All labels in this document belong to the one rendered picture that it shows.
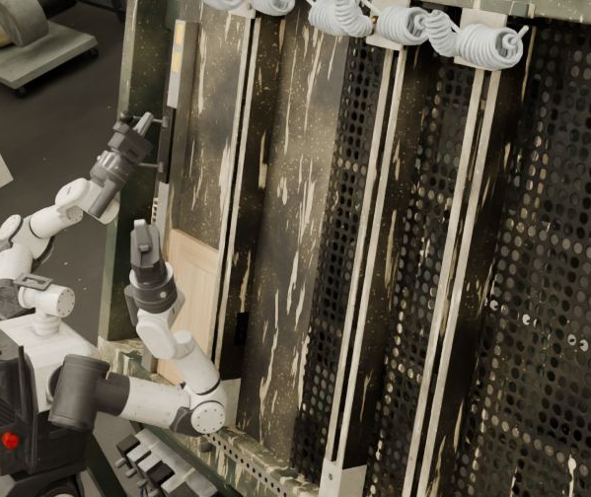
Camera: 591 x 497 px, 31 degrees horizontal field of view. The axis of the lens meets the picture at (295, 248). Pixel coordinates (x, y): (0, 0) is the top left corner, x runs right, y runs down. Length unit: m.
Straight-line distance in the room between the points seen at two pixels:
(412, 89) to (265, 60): 0.49
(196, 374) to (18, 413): 0.40
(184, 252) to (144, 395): 0.60
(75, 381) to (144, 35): 1.10
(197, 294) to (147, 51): 0.69
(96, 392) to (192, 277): 0.61
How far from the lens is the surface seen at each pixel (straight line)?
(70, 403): 2.29
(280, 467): 2.55
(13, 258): 2.80
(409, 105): 2.09
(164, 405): 2.35
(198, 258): 2.77
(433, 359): 2.04
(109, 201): 2.67
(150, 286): 2.16
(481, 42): 1.74
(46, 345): 2.43
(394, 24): 1.88
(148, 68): 3.02
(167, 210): 2.86
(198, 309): 2.79
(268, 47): 2.47
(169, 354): 2.26
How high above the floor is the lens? 2.61
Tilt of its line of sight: 32 degrees down
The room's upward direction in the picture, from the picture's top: 20 degrees counter-clockwise
